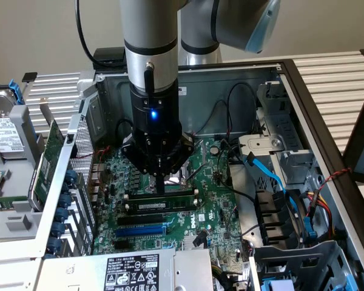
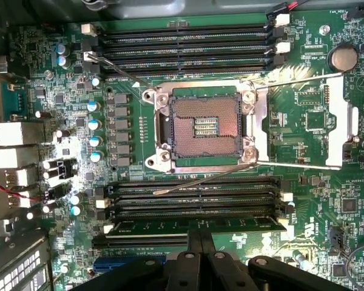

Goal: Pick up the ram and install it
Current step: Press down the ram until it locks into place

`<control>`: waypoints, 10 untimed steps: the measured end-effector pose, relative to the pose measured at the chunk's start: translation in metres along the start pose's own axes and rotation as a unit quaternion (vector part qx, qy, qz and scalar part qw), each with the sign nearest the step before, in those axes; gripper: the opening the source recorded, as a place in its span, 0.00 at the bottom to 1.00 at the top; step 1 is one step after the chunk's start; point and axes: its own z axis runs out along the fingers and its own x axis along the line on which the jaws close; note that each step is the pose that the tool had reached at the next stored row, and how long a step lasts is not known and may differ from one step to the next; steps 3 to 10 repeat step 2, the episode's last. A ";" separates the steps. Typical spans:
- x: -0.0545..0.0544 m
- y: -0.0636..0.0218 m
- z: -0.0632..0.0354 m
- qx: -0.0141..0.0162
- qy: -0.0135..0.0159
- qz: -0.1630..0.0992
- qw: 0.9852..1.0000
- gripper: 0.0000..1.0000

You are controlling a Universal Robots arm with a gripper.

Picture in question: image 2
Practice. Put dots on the silver socket cover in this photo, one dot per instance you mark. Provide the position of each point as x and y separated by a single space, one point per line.
339 121

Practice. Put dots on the long black expansion slot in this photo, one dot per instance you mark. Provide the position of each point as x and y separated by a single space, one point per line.
139 242

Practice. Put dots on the silver coin battery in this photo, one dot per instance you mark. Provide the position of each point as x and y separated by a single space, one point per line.
343 57

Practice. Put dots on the CPU socket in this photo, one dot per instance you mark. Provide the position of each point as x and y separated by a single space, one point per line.
206 121

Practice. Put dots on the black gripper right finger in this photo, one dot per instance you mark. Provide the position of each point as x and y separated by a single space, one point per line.
221 272

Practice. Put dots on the silver locking lever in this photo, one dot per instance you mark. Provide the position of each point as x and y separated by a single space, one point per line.
92 56
160 191

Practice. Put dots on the open metal PC case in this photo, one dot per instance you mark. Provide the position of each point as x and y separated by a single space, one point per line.
139 6

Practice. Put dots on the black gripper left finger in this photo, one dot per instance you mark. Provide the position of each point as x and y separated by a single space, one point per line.
185 272

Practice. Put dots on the blue expansion slot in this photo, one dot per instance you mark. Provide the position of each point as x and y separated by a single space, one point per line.
124 262

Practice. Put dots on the silver rear port block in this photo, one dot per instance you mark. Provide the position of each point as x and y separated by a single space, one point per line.
15 133

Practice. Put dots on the green Dell motherboard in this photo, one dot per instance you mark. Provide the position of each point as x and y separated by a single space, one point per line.
321 212

